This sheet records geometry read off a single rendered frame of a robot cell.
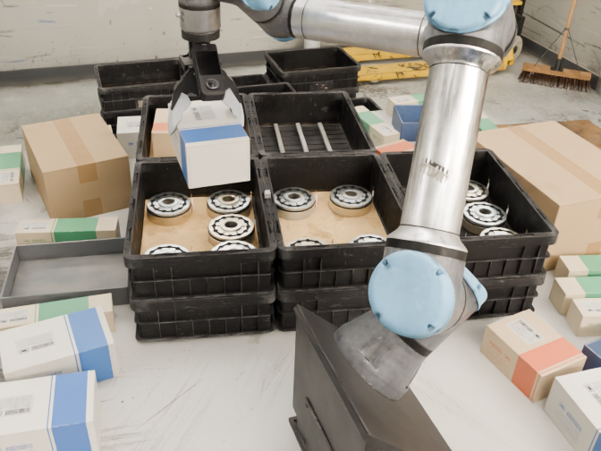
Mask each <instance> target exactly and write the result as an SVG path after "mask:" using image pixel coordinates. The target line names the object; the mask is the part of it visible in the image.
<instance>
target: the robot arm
mask: <svg viewBox="0 0 601 451"><path fill-rule="evenodd" d="M220 2H222V3H227V4H234V5H236V6H238V7H239V8H240V9H241V10H242V11H243V12H244V13H246V14H247V15H248V16H249V17H250V18H251V19H252V20H253V21H254V22H255V23H256V24H257V25H258V26H259V27H260V28H262V30H263V31H264V32H265V33H266V34H267V35H268V36H269V37H271V38H274V39H275V40H277V41H280V42H288V41H291V40H294V39H295V38H302V39H307V40H314V41H319V42H326V43H331V44H337V45H343V46H349V47H359V48H366V49H371V50H377V51H383V52H389V53H395V54H401V55H412V56H417V57H422V58H423V60H424V61H425V62H426V63H427V65H428V67H429V72H428V77H427V86H426V90H425V96H424V100H423V105H422V110H421V115H420V119H419V128H418V133H417V138H416V143H415V148H414V152H413V157H412V162H411V170H410V176H409V181H408V185H407V190H406V195H405V200H404V204H403V209H402V218H401V223H400V226H399V227H398V228H397V229H396V230H395V231H393V232H392V233H390V234H389V235H388V236H387V238H386V243H385V251H384V256H383V259H382V260H381V261H380V263H379V264H378V265H377V267H376V268H375V270H374V271H373V273H372V275H371V278H370V280H369V284H368V299H369V303H370V306H371V309H372V310H371V311H368V312H366V313H364V314H362V315H360V316H358V317H357V318H355V319H353V320H351V321H350V322H346V323H344V324H343V325H341V326H340V327H339V328H338V329H337V330H336V331H335V332H334V341H335V343H336V345H337V347H338V349H339V351H340V352H341V354H342V355H343V357H344V359H345V360H346V361H347V362H348V363H349V364H350V365H351V367H352V368H353V369H354V370H355V371H356V373H357V374H358V375H359V376H360V377H361V378H362V379H363V380H364V381H365V382H366V383H368V384H369V385H370V386H371V387H372V388H373V389H375V390H376V391H377V392H378V393H379V394H380V395H382V396H384V397H386V398H388V399H390V400H393V401H398V400H399V399H400V398H401V397H402V396H403V395H404V394H405V393H406V392H407V391H408V389H409V387H410V383H411V382H412V381H413V379H414V377H415V376H416V374H417V372H418V370H419V368H420V366H421V364H422V362H423V361H424V360H425V359H426V358H427V357H428V356H429V355H430V354H431V353H432V352H433V351H434V350H435V349H436V348H437V347H438V346H439V345H440V344H441V343H443V341H444V340H445V339H446V338H447V337H448V336H449V335H451V333H452V332H453V331H454V330H455V329H457V328H458V327H459V326H460V325H461V324H462V323H463V322H464V321H465V320H466V319H467V318H468V317H469V316H470V315H471V314H472V313H473V312H475V311H478V310H479V308H480V306H481V304H482V303H483V302H484V301H485V300H486V299H487V291H486V289H485V288H484V286H483V285H482V284H481V283H480V282H479V281H478V280H477V279H476V278H475V277H474V276H473V275H472V274H471V273H470V272H469V271H468V270H467V269H466V268H465V263H466V259H467V253H468V251H467V249H466V248H465V246H464V245H463V244H462V242H461V240H460V231H461V222H462V217H463V212H464V207H465V202H466V198H467V192H468V188H469V182H470V174H471V168H472V164H473V158H474V154H475V148H476V144H477V139H478V130H479V125H480V120H481V116H482V110H483V105H484V100H485V95H486V90H487V82H488V77H489V75H490V74H492V73H493V72H495V71H497V70H498V69H499V68H500V67H501V66H502V63H503V60H504V58H505V57H506V56H507V55H508V54H509V53H510V51H511V50H512V47H513V45H514V42H515V40H516V37H517V21H516V17H515V14H514V10H513V5H512V0H423V3H424V5H423V8H424V11H418V10H411V9H403V8H396V7H389V6H382V5H374V4H360V3H353V2H345V1H338V0H178V5H179V10H180V11H179V12H177V13H176V14H175V16H176V17H177V18H180V27H181V33H182V38H183V39H185V40H187V41H188V44H189V52H188V54H187V55H179V61H180V74H181V79H180V80H179V81H177V82H176V84H175V85H174V89H173V94H172V100H171V102H170V105H169V115H168V121H167V128H168V133H169V135H172V134H173V133H174V132H175V131H176V130H177V124H178V123H179V122H180V121H181V120H182V114H183V112H184V111H185V110H187V109H188V108H189V107H190V104H191V102H190V99H189V97H188V93H189V91H190V92H191V93H193V94H196V96H197V97H198V98H200V100H201V101H220V100H222V102H223V103H224V104H225V105H226V106H228V107H230V110H231V112H232V114H233V115H234V116H235V117H236V118H237V119H238V120H239V122H240V124H241V126H242V127H243V126H244V114H243V110H242V105H241V98H240V94H239V91H238V88H237V86H236V84H235V83H234V81H233V79H232V78H231V77H229V76H228V75H227V73H226V72H225V70H224V69H223V68H221V65H222V62H221V61H220V60H219V55H218V52H217V47H216V44H211V43H210V41H214V40H217V39H219V38H220V28H221V8H220ZM186 56H188V57H186Z"/></svg>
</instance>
